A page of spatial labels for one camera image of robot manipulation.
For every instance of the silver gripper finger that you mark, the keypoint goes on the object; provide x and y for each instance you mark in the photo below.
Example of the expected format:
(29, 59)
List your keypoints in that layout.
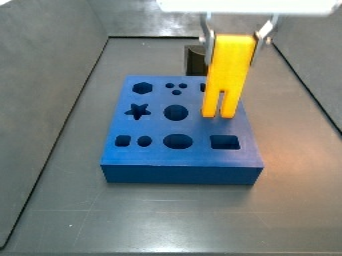
(207, 39)
(262, 34)

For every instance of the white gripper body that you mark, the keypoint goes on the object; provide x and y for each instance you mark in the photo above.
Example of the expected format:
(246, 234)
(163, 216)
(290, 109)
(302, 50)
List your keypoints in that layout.
(286, 7)

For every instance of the yellow double-square peg object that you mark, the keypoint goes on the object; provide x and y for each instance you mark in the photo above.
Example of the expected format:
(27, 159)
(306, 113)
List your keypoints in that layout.
(227, 73)

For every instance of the dark grey curved holder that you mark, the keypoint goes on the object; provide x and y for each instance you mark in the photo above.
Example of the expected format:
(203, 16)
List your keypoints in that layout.
(194, 60)

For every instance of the blue shape-sorting block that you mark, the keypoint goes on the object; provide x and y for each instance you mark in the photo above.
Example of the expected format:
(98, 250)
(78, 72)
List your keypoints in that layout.
(162, 142)

